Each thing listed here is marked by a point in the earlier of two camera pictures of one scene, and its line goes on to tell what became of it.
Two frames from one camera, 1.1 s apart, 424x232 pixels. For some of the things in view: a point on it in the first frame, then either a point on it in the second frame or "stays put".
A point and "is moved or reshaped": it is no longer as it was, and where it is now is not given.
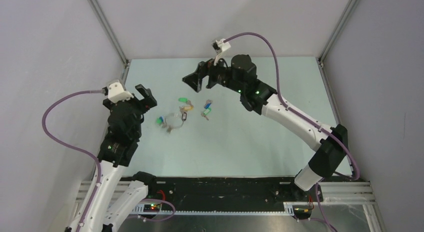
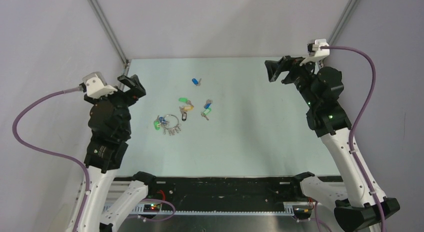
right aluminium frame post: (352, 2) stays put
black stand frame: (222, 193) stays put
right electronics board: (302, 212) stays put
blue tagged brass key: (208, 103) stays put
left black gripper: (146, 93) to (136, 87)
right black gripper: (204, 69) to (285, 64)
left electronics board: (151, 208) stays put
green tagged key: (184, 99) stays put
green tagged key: (159, 121) is moved or reshaped
